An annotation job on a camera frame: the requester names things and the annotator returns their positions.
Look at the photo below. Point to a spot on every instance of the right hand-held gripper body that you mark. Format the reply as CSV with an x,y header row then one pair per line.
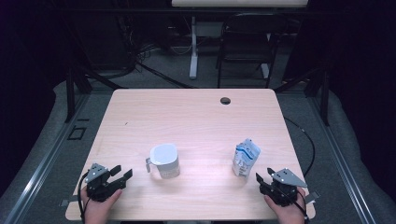
x,y
285,189

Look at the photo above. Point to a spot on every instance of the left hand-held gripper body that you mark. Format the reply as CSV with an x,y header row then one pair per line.
x,y
98,186

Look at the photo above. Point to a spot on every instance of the white and blue pouch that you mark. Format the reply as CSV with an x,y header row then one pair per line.
x,y
246,158

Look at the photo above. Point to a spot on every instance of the person's left hand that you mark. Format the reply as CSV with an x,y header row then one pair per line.
x,y
96,211

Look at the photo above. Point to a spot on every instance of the person's right hand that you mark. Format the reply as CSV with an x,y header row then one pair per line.
x,y
288,214

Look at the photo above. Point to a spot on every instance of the grey tape strip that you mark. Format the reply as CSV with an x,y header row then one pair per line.
x,y
313,197
64,202

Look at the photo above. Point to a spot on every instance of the black-edged floor hatch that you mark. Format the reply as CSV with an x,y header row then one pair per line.
x,y
76,133

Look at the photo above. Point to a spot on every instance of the black metal stand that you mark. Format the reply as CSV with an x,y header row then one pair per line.
x,y
70,99
324,102

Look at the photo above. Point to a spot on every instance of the white desk leg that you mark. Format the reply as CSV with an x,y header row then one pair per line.
x,y
265,71
193,62

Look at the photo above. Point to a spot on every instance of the black folding chair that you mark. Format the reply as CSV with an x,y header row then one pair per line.
x,y
249,40

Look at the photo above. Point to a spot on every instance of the aluminium floor rail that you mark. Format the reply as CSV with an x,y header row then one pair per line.
x,y
342,161
40,165

